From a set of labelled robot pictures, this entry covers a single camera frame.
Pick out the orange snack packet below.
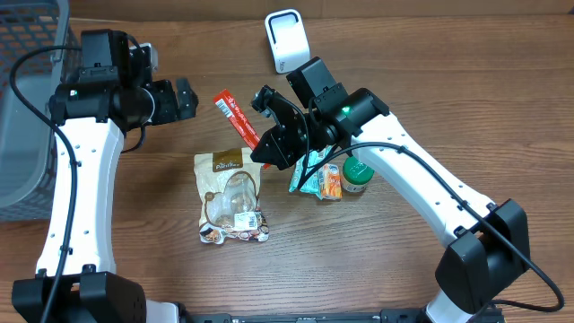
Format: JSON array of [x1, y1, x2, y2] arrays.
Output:
[[317, 163, 342, 200]]

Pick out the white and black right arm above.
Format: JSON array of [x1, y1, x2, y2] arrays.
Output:
[[251, 58, 530, 322]]

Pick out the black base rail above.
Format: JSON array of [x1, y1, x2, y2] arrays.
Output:
[[187, 307, 506, 323]]

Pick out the green lid jar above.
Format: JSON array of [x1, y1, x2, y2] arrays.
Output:
[[341, 156, 375, 193]]

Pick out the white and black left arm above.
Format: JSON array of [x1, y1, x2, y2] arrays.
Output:
[[12, 30, 198, 322]]

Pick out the beige dried food bag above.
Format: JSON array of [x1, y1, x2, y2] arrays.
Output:
[[194, 147, 269, 245]]

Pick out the red stick snack packet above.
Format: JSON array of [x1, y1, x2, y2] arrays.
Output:
[[213, 89, 260, 150]]

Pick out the white barcode scanner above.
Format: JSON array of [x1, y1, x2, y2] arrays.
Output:
[[265, 8, 310, 74]]

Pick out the grey plastic mesh basket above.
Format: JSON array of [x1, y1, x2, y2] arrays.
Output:
[[1, 0, 78, 222]]

